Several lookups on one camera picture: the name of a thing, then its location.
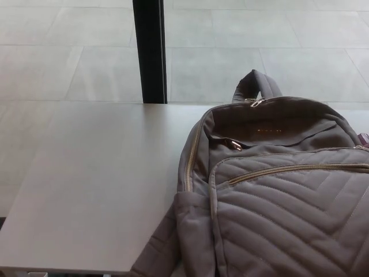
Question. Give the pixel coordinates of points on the white object under table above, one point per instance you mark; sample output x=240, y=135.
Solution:
x=37, y=274

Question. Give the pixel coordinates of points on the grey quilted backpack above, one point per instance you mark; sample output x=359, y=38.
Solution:
x=276, y=202

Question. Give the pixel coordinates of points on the black window frame post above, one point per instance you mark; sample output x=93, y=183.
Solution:
x=150, y=52

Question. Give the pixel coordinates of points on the pink transparent bottle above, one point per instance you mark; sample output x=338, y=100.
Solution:
x=364, y=140

